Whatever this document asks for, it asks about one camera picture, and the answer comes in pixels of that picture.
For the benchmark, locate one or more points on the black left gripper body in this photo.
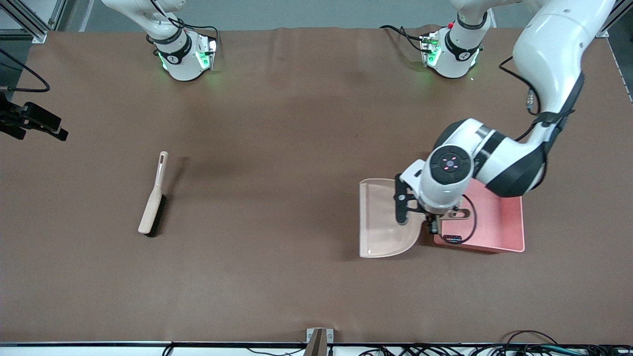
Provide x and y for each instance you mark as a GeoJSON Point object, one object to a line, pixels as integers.
{"type": "Point", "coordinates": [434, 220]}

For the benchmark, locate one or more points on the small black circuit component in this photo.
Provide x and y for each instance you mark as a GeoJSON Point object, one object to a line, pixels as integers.
{"type": "Point", "coordinates": [452, 239]}

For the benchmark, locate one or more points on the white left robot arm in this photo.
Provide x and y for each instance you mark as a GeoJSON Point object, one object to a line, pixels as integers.
{"type": "Point", "coordinates": [549, 49]}

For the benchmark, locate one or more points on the brown table mat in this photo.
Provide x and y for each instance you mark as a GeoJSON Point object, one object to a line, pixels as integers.
{"type": "Point", "coordinates": [316, 287]}

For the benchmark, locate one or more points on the beige plastic dustpan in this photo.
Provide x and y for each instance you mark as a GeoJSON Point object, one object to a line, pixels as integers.
{"type": "Point", "coordinates": [381, 222]}

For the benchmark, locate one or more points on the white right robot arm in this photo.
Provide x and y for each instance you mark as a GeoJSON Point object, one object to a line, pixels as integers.
{"type": "Point", "coordinates": [180, 64]}

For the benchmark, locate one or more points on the aluminium frame post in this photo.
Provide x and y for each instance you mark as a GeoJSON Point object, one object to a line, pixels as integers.
{"type": "Point", "coordinates": [39, 35]}
{"type": "Point", "coordinates": [602, 32]}

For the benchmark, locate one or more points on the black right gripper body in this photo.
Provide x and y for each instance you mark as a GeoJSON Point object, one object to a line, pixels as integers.
{"type": "Point", "coordinates": [19, 120]}

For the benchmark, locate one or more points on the pink plastic bin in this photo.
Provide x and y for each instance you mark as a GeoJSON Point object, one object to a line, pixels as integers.
{"type": "Point", "coordinates": [504, 227]}

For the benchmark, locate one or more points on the metal mounting bracket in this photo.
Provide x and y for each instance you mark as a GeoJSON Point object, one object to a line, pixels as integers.
{"type": "Point", "coordinates": [320, 341]}

